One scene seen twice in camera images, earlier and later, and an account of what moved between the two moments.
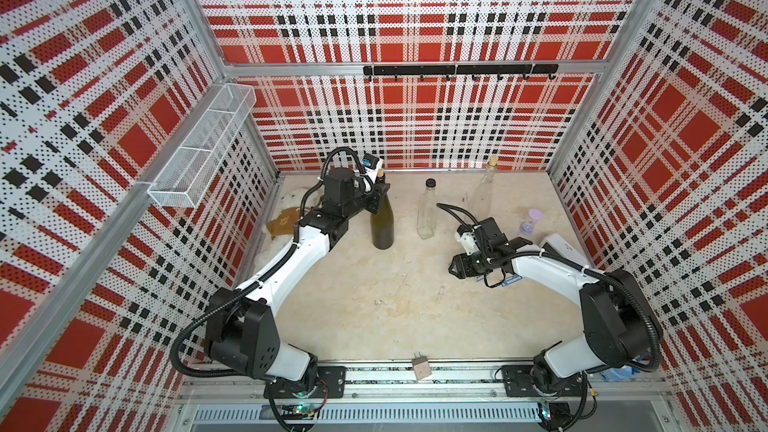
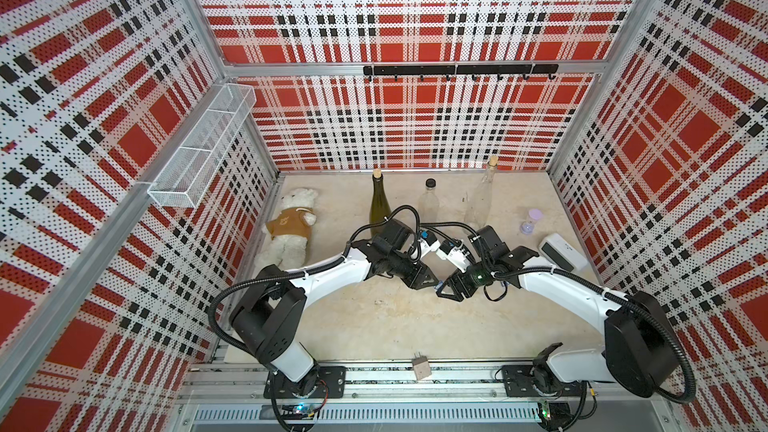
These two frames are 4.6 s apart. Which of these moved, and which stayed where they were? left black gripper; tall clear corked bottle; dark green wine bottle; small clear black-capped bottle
Moved: left black gripper
Stayed: small clear black-capped bottle; tall clear corked bottle; dark green wine bottle
